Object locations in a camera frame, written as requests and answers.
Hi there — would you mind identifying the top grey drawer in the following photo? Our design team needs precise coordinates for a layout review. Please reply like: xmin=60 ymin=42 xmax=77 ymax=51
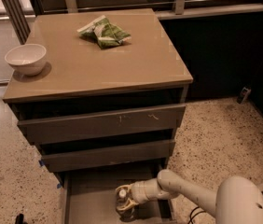
xmin=18 ymin=105 xmax=186 ymax=145

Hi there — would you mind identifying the clear plastic water bottle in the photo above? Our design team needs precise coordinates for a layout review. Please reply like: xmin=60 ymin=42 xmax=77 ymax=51
xmin=116 ymin=190 xmax=134 ymax=217

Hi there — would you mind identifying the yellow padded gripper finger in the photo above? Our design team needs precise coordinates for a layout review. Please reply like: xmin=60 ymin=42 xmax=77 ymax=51
xmin=116 ymin=184 xmax=132 ymax=193
xmin=116 ymin=200 xmax=138 ymax=212

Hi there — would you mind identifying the white ceramic bowl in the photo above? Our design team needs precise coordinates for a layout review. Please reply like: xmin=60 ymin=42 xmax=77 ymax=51
xmin=5 ymin=44 xmax=47 ymax=76

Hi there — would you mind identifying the open bottom grey drawer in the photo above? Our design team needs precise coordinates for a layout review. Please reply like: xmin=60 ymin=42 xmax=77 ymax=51
xmin=64 ymin=161 xmax=177 ymax=224

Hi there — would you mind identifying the black object on floor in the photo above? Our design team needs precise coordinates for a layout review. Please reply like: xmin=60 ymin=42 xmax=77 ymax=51
xmin=15 ymin=214 xmax=24 ymax=224

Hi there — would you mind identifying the middle grey drawer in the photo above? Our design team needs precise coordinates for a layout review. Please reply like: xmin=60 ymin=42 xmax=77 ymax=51
xmin=42 ymin=139 xmax=175 ymax=173

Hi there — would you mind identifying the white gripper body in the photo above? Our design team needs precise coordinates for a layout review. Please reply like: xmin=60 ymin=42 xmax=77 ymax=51
xmin=131 ymin=182 xmax=145 ymax=203

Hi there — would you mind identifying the green snack bag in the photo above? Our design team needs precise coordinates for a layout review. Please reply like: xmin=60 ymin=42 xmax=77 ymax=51
xmin=76 ymin=15 xmax=132 ymax=49

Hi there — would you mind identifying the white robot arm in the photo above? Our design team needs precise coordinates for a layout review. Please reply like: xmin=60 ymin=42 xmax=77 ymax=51
xmin=116 ymin=169 xmax=263 ymax=224

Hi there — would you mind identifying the black cable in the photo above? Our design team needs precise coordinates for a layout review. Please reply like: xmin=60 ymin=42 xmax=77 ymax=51
xmin=187 ymin=205 xmax=207 ymax=224

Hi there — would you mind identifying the small wall outlet device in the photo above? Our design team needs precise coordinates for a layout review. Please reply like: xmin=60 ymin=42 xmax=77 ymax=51
xmin=237 ymin=87 xmax=251 ymax=104

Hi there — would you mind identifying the grey drawer cabinet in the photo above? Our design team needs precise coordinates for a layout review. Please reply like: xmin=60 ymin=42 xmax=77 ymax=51
xmin=4 ymin=9 xmax=193 ymax=214

